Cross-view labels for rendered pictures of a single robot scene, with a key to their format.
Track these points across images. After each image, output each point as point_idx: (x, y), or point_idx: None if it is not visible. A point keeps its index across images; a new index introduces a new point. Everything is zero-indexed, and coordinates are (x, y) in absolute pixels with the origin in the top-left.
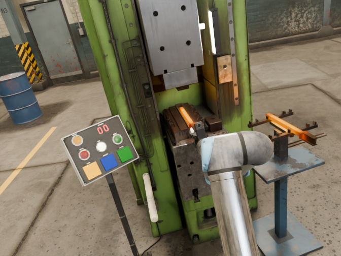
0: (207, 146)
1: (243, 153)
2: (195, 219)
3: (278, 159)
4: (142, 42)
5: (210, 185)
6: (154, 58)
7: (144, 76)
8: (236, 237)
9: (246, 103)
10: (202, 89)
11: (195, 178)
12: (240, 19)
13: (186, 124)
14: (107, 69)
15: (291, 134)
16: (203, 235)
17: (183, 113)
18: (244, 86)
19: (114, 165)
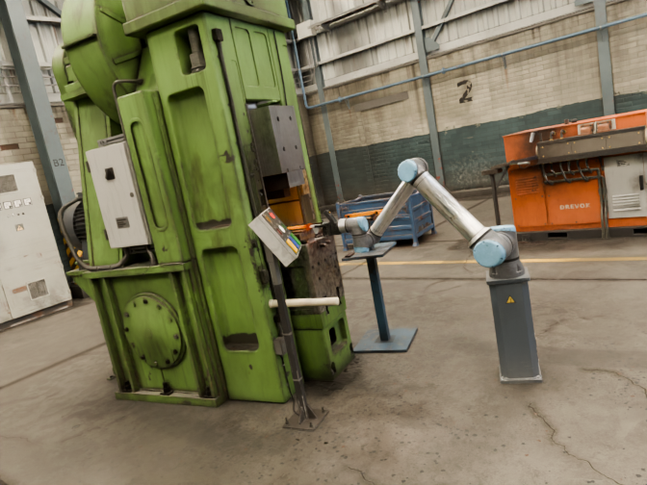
0: (410, 161)
1: (425, 164)
2: (329, 340)
3: (370, 248)
4: (256, 148)
5: (421, 184)
6: (280, 156)
7: (259, 183)
8: (452, 197)
9: (318, 217)
10: None
11: (323, 282)
12: (302, 140)
13: (298, 229)
14: (235, 170)
15: (378, 215)
16: (337, 364)
17: None
18: (314, 200)
19: (298, 245)
